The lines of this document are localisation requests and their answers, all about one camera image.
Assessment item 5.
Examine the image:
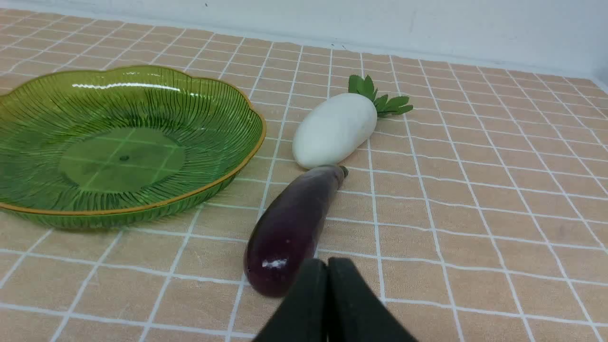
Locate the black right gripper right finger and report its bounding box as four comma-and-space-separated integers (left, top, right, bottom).
326, 257, 417, 342

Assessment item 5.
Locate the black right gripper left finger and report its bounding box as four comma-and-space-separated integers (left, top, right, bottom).
254, 258, 328, 342

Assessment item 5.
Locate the dark purple eggplant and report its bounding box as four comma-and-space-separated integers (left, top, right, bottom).
244, 165, 349, 297

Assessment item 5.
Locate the white radish with leaves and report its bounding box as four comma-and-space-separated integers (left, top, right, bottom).
292, 75, 414, 170

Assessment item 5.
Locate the checkered orange tablecloth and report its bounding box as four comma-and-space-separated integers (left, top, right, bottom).
1, 8, 608, 342

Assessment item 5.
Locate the green ribbed glass plate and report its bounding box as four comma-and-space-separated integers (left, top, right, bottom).
0, 65, 266, 230

